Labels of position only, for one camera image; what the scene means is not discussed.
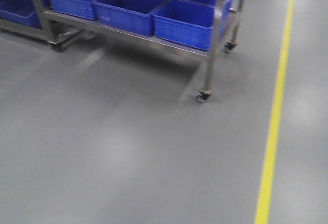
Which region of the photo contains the steel shelf cart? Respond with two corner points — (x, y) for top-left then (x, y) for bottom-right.
(1, 0), (244, 103)

